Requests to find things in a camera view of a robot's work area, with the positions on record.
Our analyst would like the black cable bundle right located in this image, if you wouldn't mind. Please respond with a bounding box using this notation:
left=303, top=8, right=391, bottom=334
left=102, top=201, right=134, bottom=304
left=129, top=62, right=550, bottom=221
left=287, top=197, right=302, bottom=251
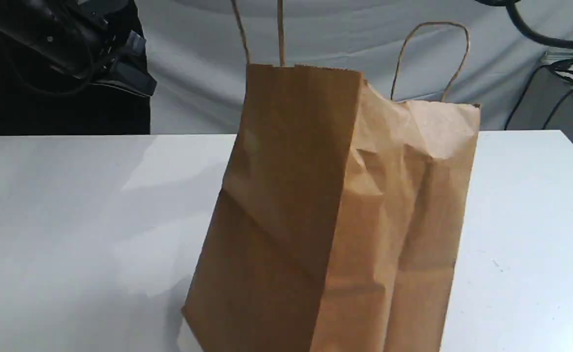
left=505, top=55, right=573, bottom=131

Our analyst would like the brown paper bag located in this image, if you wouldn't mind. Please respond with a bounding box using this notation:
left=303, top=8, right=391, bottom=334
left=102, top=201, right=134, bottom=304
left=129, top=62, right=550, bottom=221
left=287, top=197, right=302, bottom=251
left=181, top=0, right=482, bottom=352

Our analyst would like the person's dark clothed torso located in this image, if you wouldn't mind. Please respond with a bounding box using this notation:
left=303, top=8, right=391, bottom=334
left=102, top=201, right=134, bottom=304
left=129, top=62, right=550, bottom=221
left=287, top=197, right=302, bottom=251
left=0, top=0, right=151, bottom=136

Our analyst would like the grey backdrop cloth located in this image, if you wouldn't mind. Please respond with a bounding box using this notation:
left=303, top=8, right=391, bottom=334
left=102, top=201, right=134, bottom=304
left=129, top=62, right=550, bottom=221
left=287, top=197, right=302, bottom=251
left=134, top=0, right=546, bottom=133

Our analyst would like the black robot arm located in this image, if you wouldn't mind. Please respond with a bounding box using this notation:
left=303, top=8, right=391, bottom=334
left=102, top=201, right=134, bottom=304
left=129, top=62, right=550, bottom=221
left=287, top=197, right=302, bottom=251
left=0, top=0, right=157, bottom=97

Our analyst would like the grey box right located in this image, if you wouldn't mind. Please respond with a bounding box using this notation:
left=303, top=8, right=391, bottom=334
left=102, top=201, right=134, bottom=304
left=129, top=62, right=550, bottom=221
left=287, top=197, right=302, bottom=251
left=504, top=50, right=573, bottom=143

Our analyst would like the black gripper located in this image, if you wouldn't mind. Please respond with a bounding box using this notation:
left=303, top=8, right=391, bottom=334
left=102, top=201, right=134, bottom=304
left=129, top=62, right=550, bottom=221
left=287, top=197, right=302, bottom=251
left=71, top=10, right=157, bottom=97

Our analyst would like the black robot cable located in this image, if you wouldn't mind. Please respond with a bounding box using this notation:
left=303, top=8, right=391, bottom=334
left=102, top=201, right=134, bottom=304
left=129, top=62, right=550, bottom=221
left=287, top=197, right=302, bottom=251
left=477, top=0, right=573, bottom=52

